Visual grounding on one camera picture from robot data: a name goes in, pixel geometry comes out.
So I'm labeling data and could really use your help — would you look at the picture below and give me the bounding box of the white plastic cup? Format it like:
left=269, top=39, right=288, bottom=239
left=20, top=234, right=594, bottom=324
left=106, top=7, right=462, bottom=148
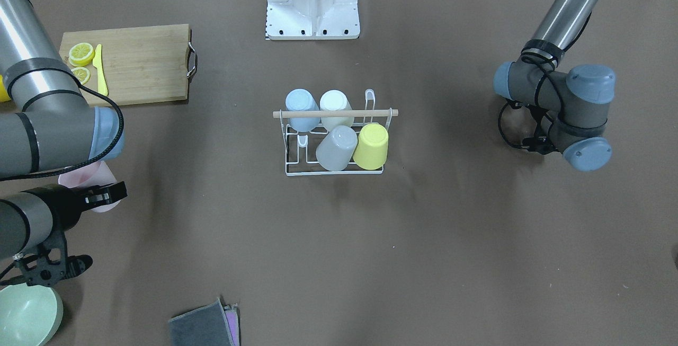
left=320, top=90, right=354, bottom=132

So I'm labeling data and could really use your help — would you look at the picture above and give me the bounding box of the wooden cutting board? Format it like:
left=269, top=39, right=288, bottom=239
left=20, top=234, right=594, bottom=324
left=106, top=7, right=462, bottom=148
left=59, top=23, right=197, bottom=105

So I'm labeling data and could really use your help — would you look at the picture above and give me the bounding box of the mint green bowl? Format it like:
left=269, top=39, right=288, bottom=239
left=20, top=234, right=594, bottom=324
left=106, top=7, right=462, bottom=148
left=1, top=283, right=64, bottom=345

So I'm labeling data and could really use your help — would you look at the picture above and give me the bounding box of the yellow plastic cup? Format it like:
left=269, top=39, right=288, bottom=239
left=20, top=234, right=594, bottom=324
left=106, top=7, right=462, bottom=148
left=353, top=123, right=388, bottom=171

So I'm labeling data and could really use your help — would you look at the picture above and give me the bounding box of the lemon half slice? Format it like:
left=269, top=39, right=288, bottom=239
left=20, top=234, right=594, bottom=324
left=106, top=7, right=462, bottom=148
left=68, top=42, right=95, bottom=67

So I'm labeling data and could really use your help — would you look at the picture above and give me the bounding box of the white wire cup rack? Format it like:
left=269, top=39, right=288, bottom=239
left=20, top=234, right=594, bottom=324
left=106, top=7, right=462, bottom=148
left=273, top=88, right=399, bottom=176

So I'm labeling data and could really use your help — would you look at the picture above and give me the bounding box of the yellow plastic knife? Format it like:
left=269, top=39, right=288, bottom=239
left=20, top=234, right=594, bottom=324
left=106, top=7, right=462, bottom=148
left=92, top=43, right=109, bottom=96

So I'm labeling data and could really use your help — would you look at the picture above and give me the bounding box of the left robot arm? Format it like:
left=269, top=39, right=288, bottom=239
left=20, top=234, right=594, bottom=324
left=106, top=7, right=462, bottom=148
left=493, top=0, right=617, bottom=172

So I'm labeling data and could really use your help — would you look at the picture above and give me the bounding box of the pink plastic cup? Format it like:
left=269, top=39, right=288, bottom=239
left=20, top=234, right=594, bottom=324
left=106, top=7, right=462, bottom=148
left=58, top=161, right=119, bottom=191

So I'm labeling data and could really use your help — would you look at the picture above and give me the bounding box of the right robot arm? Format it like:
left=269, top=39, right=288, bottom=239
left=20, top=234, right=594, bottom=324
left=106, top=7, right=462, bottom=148
left=1, top=0, right=125, bottom=180

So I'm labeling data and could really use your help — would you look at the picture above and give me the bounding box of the pink folded cloth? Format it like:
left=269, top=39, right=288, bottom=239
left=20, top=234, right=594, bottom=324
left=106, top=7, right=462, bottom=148
left=223, top=304, right=240, bottom=345

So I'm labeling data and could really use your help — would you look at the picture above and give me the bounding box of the grey plastic cup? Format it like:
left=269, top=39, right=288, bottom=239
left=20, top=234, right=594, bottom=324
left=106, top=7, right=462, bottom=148
left=316, top=126, right=358, bottom=172

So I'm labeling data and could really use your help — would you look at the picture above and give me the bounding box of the yellow lemon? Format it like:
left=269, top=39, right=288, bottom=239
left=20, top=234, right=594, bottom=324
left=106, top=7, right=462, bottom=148
left=0, top=75, right=12, bottom=103

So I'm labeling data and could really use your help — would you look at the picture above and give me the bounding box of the grey folded cloth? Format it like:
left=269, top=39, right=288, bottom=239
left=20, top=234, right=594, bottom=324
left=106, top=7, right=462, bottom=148
left=168, top=299, right=230, bottom=345

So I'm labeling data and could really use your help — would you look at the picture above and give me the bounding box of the blue plastic cup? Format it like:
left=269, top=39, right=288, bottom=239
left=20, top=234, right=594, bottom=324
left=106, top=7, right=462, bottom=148
left=286, top=88, right=320, bottom=132

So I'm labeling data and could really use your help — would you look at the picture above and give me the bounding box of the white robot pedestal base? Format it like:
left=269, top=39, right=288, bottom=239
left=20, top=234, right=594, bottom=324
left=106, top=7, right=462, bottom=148
left=265, top=0, right=361, bottom=40

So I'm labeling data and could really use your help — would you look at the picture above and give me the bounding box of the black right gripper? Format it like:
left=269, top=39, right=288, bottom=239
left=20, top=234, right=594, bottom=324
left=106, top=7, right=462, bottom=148
left=44, top=181, right=128, bottom=232

